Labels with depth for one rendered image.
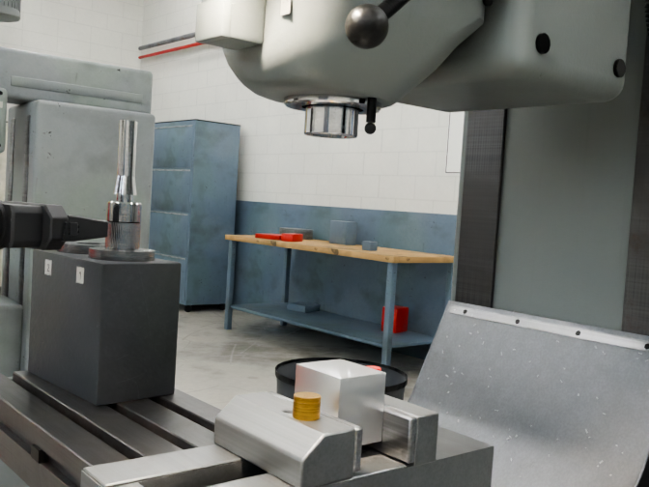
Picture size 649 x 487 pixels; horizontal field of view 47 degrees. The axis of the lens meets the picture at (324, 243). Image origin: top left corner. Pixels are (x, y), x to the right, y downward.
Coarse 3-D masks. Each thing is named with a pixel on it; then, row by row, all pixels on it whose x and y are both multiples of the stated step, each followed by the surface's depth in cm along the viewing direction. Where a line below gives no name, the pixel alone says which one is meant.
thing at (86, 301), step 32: (64, 256) 105; (96, 256) 101; (128, 256) 101; (32, 288) 112; (64, 288) 104; (96, 288) 98; (128, 288) 99; (160, 288) 103; (32, 320) 112; (64, 320) 104; (96, 320) 98; (128, 320) 100; (160, 320) 103; (32, 352) 112; (64, 352) 104; (96, 352) 97; (128, 352) 100; (160, 352) 103; (64, 384) 104; (96, 384) 97; (128, 384) 100; (160, 384) 104
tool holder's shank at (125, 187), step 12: (120, 120) 103; (120, 132) 103; (132, 132) 103; (120, 144) 103; (132, 144) 103; (120, 156) 103; (132, 156) 103; (120, 168) 103; (132, 168) 104; (120, 180) 103; (132, 180) 104; (120, 192) 103; (132, 192) 104
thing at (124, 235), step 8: (112, 216) 102; (120, 216) 102; (128, 216) 103; (136, 216) 103; (112, 224) 102; (120, 224) 102; (128, 224) 103; (136, 224) 104; (112, 232) 103; (120, 232) 102; (128, 232) 103; (136, 232) 104; (112, 240) 103; (120, 240) 102; (128, 240) 103; (136, 240) 104; (112, 248) 103; (120, 248) 102; (128, 248) 103; (136, 248) 104
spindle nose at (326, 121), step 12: (312, 108) 64; (324, 108) 64; (336, 108) 64; (348, 108) 64; (312, 120) 64; (324, 120) 64; (336, 120) 64; (348, 120) 64; (312, 132) 65; (324, 132) 64; (336, 132) 64; (348, 132) 64
